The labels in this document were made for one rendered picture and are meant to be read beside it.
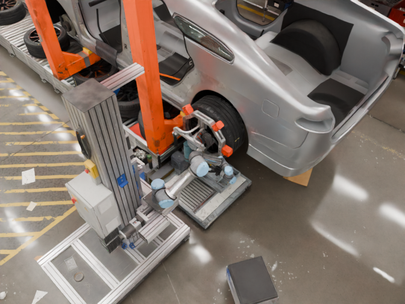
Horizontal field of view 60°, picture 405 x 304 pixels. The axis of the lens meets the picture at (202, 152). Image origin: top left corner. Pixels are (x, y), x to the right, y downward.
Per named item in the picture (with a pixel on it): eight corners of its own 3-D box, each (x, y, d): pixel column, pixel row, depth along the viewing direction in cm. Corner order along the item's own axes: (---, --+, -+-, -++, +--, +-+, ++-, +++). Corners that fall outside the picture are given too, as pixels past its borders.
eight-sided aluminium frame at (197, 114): (223, 164, 376) (226, 128, 335) (220, 167, 373) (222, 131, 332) (187, 139, 400) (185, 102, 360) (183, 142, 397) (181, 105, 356)
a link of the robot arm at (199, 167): (160, 198, 309) (204, 157, 298) (167, 211, 301) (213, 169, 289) (151, 195, 300) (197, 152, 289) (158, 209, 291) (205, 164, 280)
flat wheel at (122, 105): (96, 112, 474) (92, 99, 456) (120, 83, 515) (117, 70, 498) (140, 124, 460) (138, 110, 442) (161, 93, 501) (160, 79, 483)
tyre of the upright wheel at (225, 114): (234, 157, 401) (254, 125, 345) (220, 169, 390) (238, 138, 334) (193, 119, 415) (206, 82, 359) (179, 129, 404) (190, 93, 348)
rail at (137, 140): (163, 161, 431) (162, 149, 414) (158, 166, 426) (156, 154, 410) (53, 77, 541) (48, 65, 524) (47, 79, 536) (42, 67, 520)
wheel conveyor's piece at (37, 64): (96, 64, 591) (91, 44, 562) (51, 88, 549) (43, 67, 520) (63, 42, 635) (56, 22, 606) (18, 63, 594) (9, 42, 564)
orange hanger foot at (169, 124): (198, 123, 425) (198, 101, 399) (167, 147, 400) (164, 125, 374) (188, 117, 433) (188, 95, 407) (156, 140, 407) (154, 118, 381)
